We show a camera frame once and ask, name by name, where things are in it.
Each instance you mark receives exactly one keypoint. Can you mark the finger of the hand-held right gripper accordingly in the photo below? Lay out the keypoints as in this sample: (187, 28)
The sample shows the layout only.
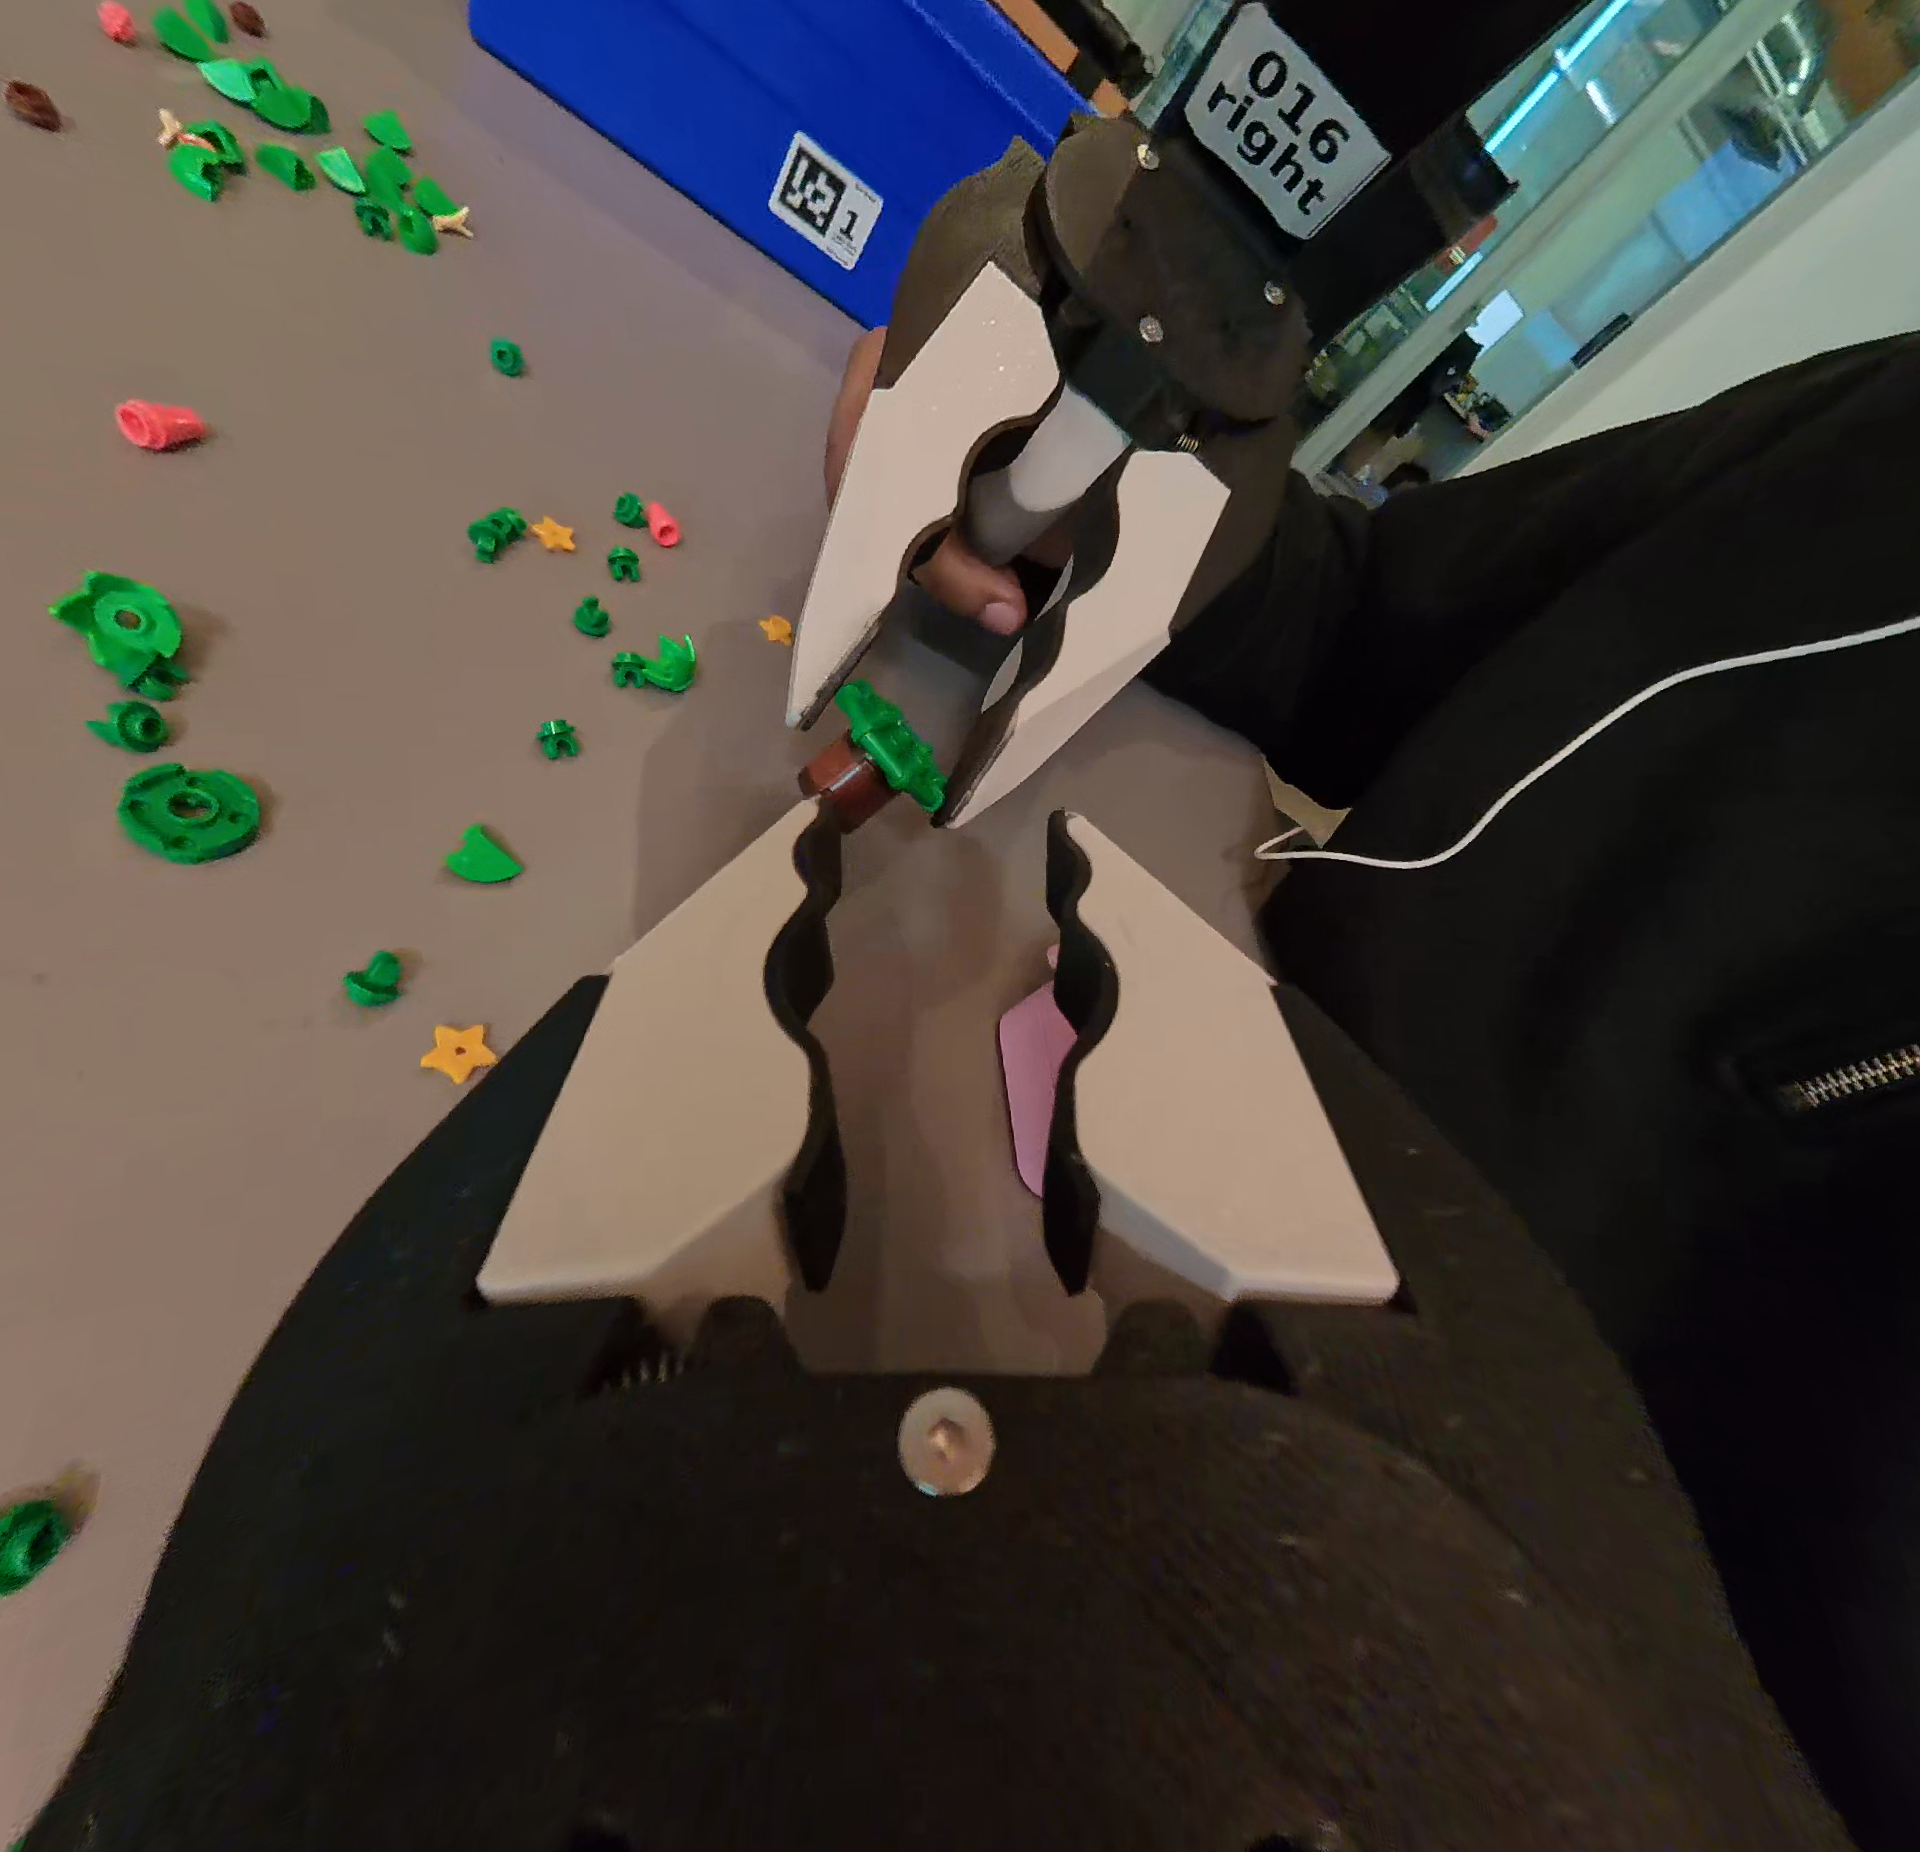
(1125, 594)
(898, 455)

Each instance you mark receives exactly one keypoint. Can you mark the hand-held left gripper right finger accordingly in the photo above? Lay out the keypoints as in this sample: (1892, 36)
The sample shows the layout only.
(1218, 1132)

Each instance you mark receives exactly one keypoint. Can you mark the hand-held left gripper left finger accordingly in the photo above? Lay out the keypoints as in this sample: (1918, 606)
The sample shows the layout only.
(660, 1132)

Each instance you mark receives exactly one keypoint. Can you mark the green web toy piece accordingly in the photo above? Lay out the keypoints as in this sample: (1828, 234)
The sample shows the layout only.
(890, 747)

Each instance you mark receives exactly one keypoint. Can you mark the brown round toy piece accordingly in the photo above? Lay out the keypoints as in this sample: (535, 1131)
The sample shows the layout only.
(838, 789)

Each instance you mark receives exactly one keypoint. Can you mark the person's right forearm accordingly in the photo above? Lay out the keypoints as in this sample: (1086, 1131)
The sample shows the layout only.
(1320, 606)

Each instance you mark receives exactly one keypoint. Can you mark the person's right hand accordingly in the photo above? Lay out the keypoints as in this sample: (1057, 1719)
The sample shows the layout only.
(982, 584)

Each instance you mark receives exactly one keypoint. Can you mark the pink flat piece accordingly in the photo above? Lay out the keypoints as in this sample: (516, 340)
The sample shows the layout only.
(1036, 1086)

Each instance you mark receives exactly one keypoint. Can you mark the small coral toy cone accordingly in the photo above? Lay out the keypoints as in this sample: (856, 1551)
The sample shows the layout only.
(662, 521)
(116, 21)

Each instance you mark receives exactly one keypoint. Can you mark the green toy plant piece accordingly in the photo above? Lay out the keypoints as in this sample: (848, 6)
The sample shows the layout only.
(656, 665)
(496, 530)
(126, 632)

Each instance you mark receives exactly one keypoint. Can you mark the green toy leaf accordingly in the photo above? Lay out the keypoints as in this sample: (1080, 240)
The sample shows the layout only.
(484, 855)

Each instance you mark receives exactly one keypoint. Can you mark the person in black jacket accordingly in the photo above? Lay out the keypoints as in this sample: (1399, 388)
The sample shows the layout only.
(1649, 1132)

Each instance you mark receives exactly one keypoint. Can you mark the blue plastic bin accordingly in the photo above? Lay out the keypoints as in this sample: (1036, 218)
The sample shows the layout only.
(673, 52)

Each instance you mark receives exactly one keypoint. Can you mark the green round toy plate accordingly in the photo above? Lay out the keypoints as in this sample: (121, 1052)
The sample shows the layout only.
(187, 813)

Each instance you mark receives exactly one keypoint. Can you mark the small green round toy piece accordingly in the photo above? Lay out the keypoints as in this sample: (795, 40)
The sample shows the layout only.
(131, 725)
(28, 1544)

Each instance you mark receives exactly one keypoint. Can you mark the pile of green leaf pieces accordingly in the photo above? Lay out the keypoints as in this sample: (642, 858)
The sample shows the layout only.
(300, 127)

